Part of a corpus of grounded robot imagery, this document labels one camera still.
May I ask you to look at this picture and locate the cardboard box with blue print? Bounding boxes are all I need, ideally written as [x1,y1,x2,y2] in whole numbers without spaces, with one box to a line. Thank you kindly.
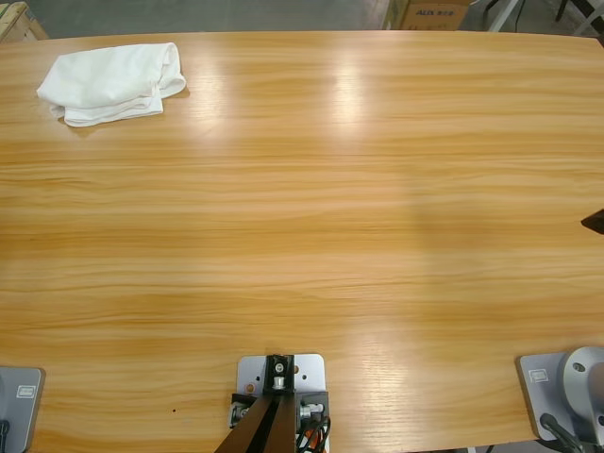
[400,0,469,30]

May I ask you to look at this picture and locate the white t-shirt with black logo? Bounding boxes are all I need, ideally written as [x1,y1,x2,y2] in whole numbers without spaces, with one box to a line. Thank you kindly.
[36,42,189,128]

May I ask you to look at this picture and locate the black clamp with bolt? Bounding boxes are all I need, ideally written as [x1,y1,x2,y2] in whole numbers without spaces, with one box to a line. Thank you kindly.
[227,390,260,429]
[294,389,331,431]

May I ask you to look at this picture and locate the black bracket with silver bolt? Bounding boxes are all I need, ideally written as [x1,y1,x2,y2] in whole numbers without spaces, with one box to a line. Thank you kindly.
[262,354,297,397]

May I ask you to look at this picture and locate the black cable at post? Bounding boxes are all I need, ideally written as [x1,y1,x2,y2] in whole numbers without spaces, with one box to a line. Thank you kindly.
[311,414,337,453]

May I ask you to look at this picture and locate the wooden crate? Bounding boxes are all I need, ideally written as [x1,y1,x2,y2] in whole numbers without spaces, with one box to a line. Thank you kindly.
[0,0,48,42]

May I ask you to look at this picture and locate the dark camera post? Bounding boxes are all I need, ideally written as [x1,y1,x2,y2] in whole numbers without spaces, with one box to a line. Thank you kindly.
[214,394,303,453]

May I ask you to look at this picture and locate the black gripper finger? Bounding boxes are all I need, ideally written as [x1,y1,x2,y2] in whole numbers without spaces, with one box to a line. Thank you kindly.
[580,209,604,236]

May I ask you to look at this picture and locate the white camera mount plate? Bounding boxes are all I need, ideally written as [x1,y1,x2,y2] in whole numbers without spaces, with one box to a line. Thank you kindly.
[235,353,329,396]

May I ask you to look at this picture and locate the orange cable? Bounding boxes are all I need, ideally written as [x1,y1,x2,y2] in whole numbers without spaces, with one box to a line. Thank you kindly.
[296,426,323,448]

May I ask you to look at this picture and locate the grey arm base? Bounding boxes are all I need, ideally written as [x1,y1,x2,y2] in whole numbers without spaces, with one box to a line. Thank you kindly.
[513,346,604,445]
[0,365,47,453]

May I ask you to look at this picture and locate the white table leg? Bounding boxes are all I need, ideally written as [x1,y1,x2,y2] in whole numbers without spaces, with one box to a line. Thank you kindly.
[573,0,603,38]
[487,0,520,33]

